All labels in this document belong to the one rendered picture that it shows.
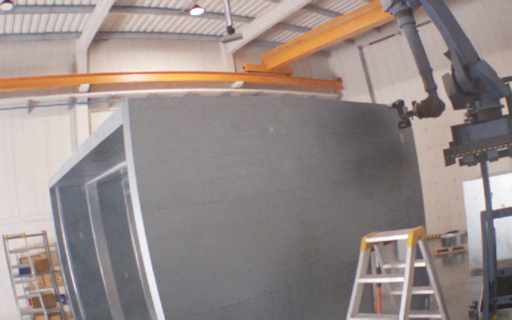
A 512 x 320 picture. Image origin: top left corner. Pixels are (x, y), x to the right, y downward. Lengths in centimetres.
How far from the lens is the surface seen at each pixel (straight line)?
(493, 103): 338
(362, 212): 293
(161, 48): 1243
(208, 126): 218
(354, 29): 1121
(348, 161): 286
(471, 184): 883
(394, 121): 350
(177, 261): 202
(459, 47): 324
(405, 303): 205
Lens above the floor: 265
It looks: 4 degrees up
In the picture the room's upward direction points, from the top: 9 degrees counter-clockwise
